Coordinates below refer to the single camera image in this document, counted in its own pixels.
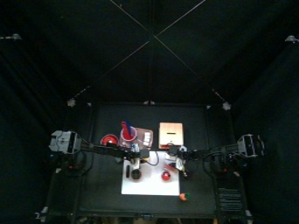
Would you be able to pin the white text label sticker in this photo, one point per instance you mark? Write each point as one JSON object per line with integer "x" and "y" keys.
{"x": 229, "y": 199}

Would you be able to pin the orange and green toy vegetable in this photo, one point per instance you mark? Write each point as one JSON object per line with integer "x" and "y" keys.
{"x": 184, "y": 196}

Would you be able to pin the brown wooden tray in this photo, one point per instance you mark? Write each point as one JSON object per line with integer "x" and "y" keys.
{"x": 140, "y": 131}

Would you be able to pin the blue toy utensil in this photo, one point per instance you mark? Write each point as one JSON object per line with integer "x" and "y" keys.
{"x": 128, "y": 125}

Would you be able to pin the small red object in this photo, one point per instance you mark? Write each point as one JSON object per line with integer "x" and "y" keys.
{"x": 165, "y": 176}

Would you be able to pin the yellow toy egg block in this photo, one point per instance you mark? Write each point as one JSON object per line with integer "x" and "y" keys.
{"x": 144, "y": 159}

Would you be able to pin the terracotta bowl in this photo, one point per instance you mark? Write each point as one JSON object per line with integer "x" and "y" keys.
{"x": 136, "y": 178}

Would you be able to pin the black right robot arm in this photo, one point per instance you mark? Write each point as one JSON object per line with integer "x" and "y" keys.
{"x": 217, "y": 151}

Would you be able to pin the red plastic cup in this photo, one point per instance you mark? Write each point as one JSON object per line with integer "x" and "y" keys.
{"x": 128, "y": 134}

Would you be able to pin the red toy spatula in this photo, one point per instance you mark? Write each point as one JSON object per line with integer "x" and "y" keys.
{"x": 124, "y": 128}

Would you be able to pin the white toy rice block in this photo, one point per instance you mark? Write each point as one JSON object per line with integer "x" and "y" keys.
{"x": 178, "y": 165}

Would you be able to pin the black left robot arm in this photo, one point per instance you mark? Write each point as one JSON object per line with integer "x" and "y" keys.
{"x": 100, "y": 149}

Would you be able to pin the silver frame corner bracket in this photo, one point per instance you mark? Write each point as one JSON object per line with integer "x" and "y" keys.
{"x": 70, "y": 102}
{"x": 225, "y": 106}

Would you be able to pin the black vertical frame pole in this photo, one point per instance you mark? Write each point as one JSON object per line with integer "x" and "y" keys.
{"x": 149, "y": 73}

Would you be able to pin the white cutting board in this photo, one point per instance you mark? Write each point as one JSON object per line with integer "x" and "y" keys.
{"x": 150, "y": 186}

